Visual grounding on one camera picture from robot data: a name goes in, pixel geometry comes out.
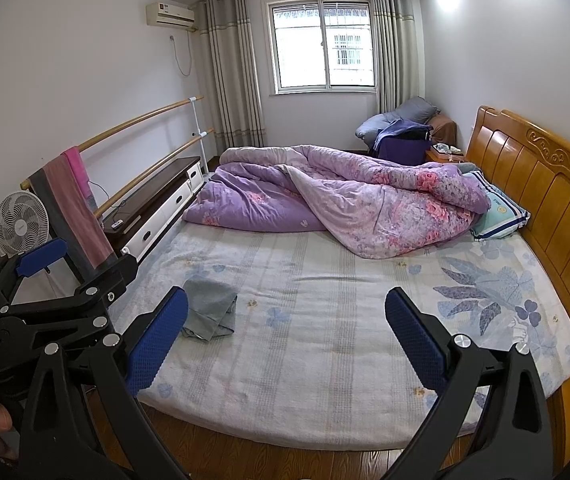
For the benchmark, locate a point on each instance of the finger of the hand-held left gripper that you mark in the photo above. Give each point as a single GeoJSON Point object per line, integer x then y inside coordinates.
{"type": "Point", "coordinates": [110, 280]}
{"type": "Point", "coordinates": [40, 256]}

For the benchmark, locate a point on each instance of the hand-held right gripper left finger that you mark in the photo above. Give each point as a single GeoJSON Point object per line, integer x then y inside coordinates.
{"type": "Point", "coordinates": [160, 340]}

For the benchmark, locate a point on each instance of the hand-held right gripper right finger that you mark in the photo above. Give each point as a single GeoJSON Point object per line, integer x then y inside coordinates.
{"type": "Point", "coordinates": [415, 340]}

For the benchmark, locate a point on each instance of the grey-blue garment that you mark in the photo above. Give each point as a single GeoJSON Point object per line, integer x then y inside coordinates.
{"type": "Point", "coordinates": [207, 305]}

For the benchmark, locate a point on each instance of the white electric fan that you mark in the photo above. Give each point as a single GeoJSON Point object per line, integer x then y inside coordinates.
{"type": "Point", "coordinates": [20, 222]}

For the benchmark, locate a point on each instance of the grey and pink striped towel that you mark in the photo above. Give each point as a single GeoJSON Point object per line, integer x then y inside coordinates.
{"type": "Point", "coordinates": [72, 220]}

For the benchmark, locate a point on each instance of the bed with floral sheet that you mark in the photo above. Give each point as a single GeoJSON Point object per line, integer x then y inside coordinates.
{"type": "Point", "coordinates": [315, 335]}

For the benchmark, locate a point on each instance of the dark-topped white low cabinet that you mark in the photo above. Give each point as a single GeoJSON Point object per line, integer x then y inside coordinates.
{"type": "Point", "coordinates": [165, 195]}

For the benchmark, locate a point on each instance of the purple floral quilt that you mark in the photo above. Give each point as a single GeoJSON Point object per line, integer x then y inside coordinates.
{"type": "Point", "coordinates": [365, 200]}

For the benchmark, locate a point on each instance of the blue green striped pillow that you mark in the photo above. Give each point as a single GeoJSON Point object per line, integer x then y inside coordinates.
{"type": "Point", "coordinates": [500, 212]}

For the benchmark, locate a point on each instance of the wooden nightstand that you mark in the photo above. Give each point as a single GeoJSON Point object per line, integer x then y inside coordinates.
{"type": "Point", "coordinates": [437, 157]}

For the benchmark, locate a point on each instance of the wooden headboard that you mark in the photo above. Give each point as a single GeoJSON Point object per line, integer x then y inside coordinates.
{"type": "Point", "coordinates": [540, 195]}

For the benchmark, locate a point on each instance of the black garment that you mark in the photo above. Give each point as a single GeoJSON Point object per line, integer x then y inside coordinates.
{"type": "Point", "coordinates": [412, 134]}

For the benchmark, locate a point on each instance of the brown armchair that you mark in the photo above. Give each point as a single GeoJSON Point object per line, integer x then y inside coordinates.
{"type": "Point", "coordinates": [445, 130]}

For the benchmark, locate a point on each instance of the blue-grey pillow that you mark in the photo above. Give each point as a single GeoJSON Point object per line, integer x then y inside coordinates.
{"type": "Point", "coordinates": [371, 127]}

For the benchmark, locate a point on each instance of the grey beige curtain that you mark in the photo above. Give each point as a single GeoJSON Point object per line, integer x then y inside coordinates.
{"type": "Point", "coordinates": [230, 85]}
{"type": "Point", "coordinates": [395, 60]}

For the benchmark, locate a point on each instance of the grey pillow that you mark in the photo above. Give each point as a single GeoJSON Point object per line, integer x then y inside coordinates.
{"type": "Point", "coordinates": [410, 109]}

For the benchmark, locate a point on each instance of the window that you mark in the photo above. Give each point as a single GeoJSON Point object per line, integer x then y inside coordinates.
{"type": "Point", "coordinates": [300, 50]}

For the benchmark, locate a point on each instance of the long wooden wall bar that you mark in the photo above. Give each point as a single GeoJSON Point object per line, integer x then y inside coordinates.
{"type": "Point", "coordinates": [165, 160]}
{"type": "Point", "coordinates": [135, 120]}

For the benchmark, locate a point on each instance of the white bar support post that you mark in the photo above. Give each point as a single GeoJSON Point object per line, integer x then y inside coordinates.
{"type": "Point", "coordinates": [199, 145]}

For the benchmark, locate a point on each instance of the white wall air conditioner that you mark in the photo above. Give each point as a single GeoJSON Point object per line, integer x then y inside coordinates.
{"type": "Point", "coordinates": [170, 14]}

